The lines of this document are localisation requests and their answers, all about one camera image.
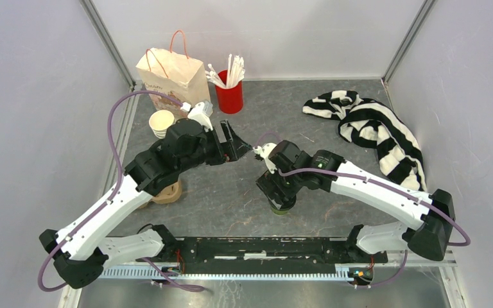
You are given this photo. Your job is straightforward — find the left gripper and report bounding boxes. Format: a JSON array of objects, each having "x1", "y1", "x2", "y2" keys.
[{"x1": 178, "y1": 119, "x2": 252, "y2": 173}]

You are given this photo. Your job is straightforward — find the green paper coffee cup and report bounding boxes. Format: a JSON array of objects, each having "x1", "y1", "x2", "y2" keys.
[{"x1": 270, "y1": 205, "x2": 291, "y2": 216}]

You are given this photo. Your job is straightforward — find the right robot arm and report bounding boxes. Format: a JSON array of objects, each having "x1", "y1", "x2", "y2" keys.
[{"x1": 254, "y1": 141, "x2": 455, "y2": 262}]

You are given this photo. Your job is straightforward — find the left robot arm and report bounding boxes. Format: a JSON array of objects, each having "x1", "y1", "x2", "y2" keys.
[{"x1": 39, "y1": 119, "x2": 252, "y2": 289}]

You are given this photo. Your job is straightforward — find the red cup holder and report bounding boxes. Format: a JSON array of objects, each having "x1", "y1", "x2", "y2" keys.
[{"x1": 215, "y1": 81, "x2": 243, "y2": 114}]

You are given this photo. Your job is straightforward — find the white wrapped straws bundle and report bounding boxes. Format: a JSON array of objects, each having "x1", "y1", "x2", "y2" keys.
[{"x1": 205, "y1": 54, "x2": 245, "y2": 89}]

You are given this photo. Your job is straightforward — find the cardboard cup carrier tray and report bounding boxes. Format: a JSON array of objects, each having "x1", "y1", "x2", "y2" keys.
[{"x1": 139, "y1": 180, "x2": 182, "y2": 209}]

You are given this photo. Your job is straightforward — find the stack of paper cups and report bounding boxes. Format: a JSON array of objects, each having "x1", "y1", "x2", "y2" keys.
[{"x1": 148, "y1": 110, "x2": 175, "y2": 139}]

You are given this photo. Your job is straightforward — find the black white striped cloth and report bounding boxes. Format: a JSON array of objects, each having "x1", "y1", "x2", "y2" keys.
[{"x1": 302, "y1": 90, "x2": 428, "y2": 192}]

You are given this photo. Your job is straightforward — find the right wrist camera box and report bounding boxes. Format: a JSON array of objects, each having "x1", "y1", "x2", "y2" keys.
[{"x1": 253, "y1": 142, "x2": 277, "y2": 174}]

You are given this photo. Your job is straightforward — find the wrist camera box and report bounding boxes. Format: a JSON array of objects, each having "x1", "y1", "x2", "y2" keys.
[
  {"x1": 187, "y1": 101, "x2": 214, "y2": 132},
  {"x1": 253, "y1": 142, "x2": 277, "y2": 174}
]

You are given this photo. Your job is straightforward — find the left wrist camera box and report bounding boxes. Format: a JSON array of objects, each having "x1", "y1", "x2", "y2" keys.
[{"x1": 187, "y1": 101, "x2": 214, "y2": 132}]

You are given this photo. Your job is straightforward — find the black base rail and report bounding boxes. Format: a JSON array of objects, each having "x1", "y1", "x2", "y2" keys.
[{"x1": 151, "y1": 237, "x2": 388, "y2": 275}]

